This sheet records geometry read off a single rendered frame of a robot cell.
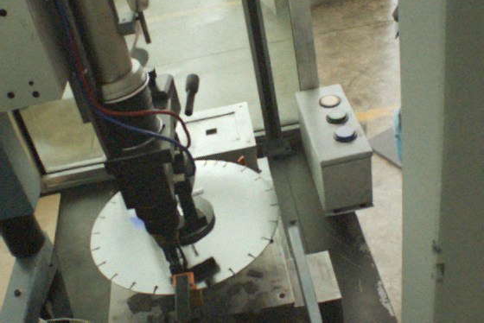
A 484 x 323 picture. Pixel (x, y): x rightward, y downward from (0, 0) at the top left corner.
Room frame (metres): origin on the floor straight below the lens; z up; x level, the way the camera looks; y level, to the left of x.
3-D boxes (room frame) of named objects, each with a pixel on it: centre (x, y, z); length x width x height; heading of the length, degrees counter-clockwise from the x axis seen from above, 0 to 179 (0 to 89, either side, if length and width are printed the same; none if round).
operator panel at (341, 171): (1.06, -0.19, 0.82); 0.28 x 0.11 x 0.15; 0
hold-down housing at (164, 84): (0.70, 0.10, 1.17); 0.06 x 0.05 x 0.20; 171
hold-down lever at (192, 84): (0.73, 0.07, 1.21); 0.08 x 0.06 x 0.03; 0
